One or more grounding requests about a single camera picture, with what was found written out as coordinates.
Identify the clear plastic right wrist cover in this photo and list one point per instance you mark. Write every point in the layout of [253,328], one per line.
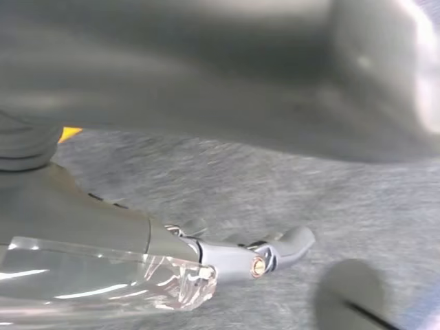
[103,282]

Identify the yellow floor tape strip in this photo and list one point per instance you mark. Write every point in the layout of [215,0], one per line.
[69,134]

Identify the grey robot body shell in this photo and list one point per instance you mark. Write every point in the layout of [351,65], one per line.
[206,68]

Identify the ribbed grey right arm sleeve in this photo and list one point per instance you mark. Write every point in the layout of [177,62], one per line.
[24,145]

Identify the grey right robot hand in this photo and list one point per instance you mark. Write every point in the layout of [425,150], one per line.
[86,218]

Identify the round base foot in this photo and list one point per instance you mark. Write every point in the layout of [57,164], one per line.
[347,296]

